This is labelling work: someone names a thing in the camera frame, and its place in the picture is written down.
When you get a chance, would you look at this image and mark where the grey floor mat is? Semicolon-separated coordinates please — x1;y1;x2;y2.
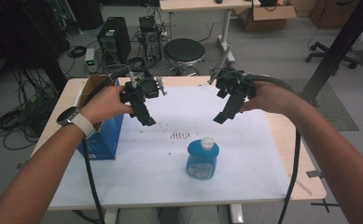
272;78;360;132

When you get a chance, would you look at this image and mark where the black tape piece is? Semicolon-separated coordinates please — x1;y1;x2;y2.
305;169;326;179

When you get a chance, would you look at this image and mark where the small white electronic device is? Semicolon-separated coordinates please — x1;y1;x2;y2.
84;47;98;75

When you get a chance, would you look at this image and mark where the black round stool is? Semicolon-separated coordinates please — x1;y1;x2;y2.
163;37;207;77

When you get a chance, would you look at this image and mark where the blue cardboard box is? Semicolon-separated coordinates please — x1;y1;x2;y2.
76;74;125;161

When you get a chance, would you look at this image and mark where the white table mat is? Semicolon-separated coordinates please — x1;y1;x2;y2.
49;85;291;209

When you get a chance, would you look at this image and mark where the blue bottle with white cap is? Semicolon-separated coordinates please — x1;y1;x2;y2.
186;135;220;181

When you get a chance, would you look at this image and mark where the bundle of black floor cables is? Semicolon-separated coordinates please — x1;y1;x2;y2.
0;66;61;152

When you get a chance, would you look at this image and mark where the black office chair base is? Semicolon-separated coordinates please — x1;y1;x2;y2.
304;41;361;70

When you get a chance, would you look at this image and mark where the person's right hand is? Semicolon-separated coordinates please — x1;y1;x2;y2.
239;80;299;116

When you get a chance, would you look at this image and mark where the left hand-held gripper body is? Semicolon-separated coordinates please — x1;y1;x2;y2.
119;70;168;119

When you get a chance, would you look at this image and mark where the black metal stand beam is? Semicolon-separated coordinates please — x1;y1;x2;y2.
293;0;363;108

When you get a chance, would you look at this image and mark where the small black computer tower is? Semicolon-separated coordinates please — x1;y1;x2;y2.
138;15;163;63

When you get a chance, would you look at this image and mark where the black curtain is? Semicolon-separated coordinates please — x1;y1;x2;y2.
0;0;73;94

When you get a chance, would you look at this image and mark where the coiled black cable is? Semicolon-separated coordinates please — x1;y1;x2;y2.
66;45;88;59

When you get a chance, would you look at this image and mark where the person's left hand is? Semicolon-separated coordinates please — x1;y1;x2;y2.
80;84;135;126

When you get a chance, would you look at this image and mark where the large black computer tower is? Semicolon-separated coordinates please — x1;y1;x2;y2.
96;16;133;65

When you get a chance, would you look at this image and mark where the light wooden desk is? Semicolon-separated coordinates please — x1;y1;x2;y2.
159;0;261;67

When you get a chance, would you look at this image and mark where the closed brown cardboard box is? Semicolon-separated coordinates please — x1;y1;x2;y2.
309;0;363;31

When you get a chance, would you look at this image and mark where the white table leg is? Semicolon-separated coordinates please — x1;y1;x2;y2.
227;203;244;224

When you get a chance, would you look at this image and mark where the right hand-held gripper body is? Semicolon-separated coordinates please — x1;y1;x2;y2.
206;45;257;101

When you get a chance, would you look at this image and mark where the white strap wristwatch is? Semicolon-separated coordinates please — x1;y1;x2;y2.
56;105;96;140

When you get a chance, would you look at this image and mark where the open brown cardboard box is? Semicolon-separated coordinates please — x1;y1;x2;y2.
233;3;299;33

